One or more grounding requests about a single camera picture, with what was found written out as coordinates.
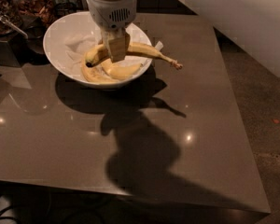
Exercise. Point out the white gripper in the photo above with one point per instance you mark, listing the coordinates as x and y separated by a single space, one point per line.
110 13

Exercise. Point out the yellow banana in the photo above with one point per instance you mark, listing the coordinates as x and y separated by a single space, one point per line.
118 71
99 53
93 75

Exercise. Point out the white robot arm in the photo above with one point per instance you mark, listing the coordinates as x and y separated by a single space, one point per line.
253 25

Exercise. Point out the white ceramic bowl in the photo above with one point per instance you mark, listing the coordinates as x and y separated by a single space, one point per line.
80 23

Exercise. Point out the white paper liner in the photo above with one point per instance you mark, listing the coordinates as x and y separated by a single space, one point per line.
79 45

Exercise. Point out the right glass snack jar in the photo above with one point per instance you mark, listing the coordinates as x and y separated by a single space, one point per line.
42 9

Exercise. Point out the glass snack jar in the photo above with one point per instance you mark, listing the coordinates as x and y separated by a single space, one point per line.
1 6
42 9

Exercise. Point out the left glass snack jar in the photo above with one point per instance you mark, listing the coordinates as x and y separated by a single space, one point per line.
1 6

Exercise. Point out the metal scoop handle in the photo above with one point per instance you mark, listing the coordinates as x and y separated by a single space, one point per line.
5 20

